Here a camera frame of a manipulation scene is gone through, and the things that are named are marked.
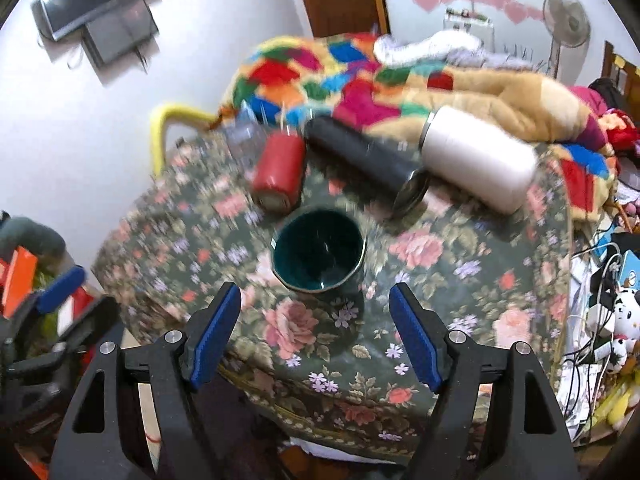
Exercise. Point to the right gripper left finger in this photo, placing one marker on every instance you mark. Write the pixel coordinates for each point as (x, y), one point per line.
(102, 434)

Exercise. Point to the wooden bed headboard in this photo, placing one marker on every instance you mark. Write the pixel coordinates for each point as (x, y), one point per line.
(625, 77)

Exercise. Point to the red cylindrical cup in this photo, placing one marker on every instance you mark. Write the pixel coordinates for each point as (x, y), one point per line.
(278, 176)

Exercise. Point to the black thermos bottle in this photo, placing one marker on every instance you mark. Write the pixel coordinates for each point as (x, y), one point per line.
(393, 176)

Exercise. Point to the white cat plush toy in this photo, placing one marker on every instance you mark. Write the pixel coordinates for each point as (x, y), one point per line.
(626, 327)

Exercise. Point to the floral green cloth cover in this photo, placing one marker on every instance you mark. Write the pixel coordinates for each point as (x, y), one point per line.
(334, 372)

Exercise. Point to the small white cabinet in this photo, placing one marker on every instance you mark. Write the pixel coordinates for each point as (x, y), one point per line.
(474, 24)

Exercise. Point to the light blue booklet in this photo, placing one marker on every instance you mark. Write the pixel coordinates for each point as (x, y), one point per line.
(629, 277)

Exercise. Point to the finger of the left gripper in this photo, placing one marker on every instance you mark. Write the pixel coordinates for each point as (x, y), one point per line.
(85, 324)
(60, 289)

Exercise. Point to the grey standing fan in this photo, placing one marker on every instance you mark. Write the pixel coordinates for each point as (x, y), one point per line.
(569, 27)

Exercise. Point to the dark green ceramic cup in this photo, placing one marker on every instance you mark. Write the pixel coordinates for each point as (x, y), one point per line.
(319, 254)

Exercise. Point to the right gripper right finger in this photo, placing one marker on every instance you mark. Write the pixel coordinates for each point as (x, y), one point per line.
(496, 415)

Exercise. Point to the colourful patchwork blanket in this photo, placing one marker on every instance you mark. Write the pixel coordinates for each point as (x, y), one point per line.
(287, 76)

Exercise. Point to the yellow padded bed rail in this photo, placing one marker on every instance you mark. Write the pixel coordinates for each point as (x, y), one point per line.
(169, 118)

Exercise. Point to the white thermos bottle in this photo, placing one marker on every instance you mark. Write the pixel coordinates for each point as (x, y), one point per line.
(478, 157)

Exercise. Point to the small black wall monitor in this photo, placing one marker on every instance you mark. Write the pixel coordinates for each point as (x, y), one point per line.
(118, 32)

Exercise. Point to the red white box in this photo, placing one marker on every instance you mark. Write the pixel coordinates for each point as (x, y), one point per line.
(72, 308)

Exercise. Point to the yellow plush toy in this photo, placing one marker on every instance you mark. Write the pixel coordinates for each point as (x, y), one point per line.
(616, 409)

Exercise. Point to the white grey striped cloth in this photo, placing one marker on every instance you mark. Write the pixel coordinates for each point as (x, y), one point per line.
(450, 46)

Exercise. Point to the red plush toy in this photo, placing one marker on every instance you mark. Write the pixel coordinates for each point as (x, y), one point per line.
(621, 132)

